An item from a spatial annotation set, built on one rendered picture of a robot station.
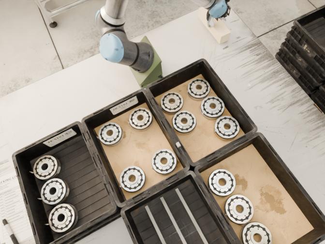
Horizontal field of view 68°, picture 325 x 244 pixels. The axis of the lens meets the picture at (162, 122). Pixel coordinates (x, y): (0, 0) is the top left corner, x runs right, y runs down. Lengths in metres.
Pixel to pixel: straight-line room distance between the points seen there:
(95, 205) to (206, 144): 0.52
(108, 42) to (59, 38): 1.64
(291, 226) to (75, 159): 0.89
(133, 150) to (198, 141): 0.28
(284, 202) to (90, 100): 1.02
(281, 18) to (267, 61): 1.31
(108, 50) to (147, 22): 1.50
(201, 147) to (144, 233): 0.40
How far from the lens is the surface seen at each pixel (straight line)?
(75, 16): 2.87
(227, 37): 1.45
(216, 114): 1.06
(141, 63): 1.20
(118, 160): 1.05
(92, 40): 2.58
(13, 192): 1.37
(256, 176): 1.04
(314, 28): 2.01
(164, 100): 1.08
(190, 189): 1.00
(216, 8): 1.12
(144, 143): 1.05
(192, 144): 1.04
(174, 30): 1.54
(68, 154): 1.14
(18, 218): 1.34
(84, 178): 1.08
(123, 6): 1.13
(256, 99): 1.32
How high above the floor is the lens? 1.82
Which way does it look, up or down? 67 degrees down
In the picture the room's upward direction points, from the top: 11 degrees counter-clockwise
